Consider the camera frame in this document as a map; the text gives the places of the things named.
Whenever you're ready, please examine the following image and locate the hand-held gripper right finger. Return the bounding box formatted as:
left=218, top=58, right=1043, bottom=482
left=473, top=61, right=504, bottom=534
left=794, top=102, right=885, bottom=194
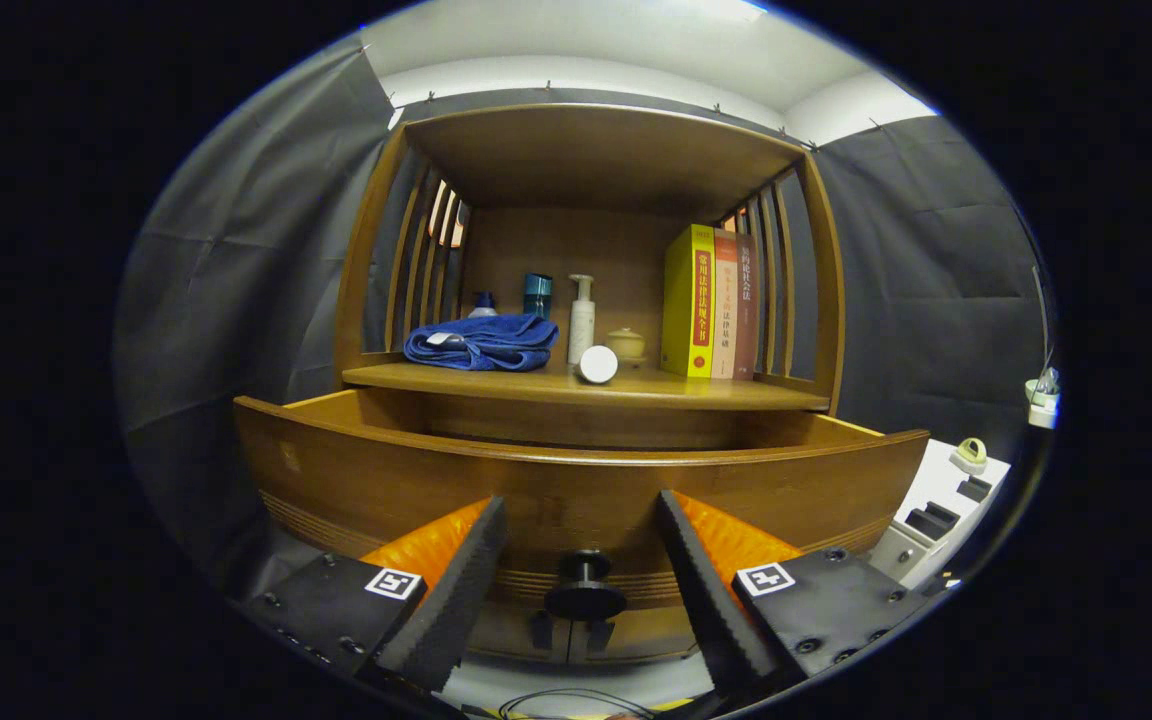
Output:
left=656, top=489, right=937, bottom=706

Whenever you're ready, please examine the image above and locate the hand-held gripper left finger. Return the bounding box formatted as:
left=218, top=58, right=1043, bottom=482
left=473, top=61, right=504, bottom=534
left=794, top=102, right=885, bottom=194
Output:
left=236, top=495, right=509, bottom=696

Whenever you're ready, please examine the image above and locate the black drawer knob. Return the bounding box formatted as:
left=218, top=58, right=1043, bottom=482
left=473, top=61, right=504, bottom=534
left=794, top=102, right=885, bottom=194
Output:
left=544, top=549, right=629, bottom=622

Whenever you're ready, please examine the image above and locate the wooden drawer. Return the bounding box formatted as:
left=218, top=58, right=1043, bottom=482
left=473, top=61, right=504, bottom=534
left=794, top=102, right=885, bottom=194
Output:
left=232, top=388, right=932, bottom=611

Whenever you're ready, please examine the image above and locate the white green tube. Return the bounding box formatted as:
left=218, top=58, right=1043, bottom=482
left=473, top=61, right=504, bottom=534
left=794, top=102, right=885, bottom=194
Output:
left=576, top=344, right=621, bottom=386

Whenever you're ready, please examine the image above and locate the wooden cabinet door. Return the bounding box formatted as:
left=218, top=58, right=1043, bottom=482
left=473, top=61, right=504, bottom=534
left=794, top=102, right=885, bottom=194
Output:
left=466, top=598, right=577, bottom=664
left=572, top=605, right=709, bottom=666

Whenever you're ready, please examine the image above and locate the wooden countertop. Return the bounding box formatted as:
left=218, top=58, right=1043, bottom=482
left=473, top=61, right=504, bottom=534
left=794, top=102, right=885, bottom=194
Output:
left=341, top=360, right=832, bottom=413

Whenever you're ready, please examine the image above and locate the white side cabinet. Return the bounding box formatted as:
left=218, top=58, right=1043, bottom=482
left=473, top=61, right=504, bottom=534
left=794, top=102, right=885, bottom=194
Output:
left=866, top=438, right=1013, bottom=591

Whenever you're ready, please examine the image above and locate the wooden cabinet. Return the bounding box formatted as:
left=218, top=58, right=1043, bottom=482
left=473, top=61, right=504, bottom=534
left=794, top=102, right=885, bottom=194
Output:
left=232, top=102, right=932, bottom=666

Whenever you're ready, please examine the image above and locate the blue folded towel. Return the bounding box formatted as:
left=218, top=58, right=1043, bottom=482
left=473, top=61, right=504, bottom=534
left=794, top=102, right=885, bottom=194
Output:
left=403, top=313, right=561, bottom=373

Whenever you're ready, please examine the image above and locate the white pump bottle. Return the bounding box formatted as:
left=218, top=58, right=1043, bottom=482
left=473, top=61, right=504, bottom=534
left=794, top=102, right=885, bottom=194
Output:
left=567, top=274, right=597, bottom=367

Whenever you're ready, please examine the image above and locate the orange-spined book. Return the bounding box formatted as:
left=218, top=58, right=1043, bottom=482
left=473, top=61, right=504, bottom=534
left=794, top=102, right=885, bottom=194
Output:
left=710, top=230, right=740, bottom=381

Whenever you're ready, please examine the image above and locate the brown book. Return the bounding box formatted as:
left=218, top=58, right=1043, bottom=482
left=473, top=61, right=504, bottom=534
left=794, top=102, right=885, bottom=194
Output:
left=732, top=233, right=759, bottom=381

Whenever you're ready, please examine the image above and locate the yellow book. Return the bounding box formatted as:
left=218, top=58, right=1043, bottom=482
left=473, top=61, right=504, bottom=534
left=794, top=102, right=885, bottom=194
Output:
left=660, top=224, right=717, bottom=380

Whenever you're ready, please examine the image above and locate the white and green holder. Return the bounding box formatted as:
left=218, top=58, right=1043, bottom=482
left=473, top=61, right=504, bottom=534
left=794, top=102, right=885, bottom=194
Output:
left=1024, top=366, right=1062, bottom=430

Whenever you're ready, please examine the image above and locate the black cable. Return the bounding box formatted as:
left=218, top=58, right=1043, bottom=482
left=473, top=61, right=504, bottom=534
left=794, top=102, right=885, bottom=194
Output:
left=496, top=686, right=659, bottom=720

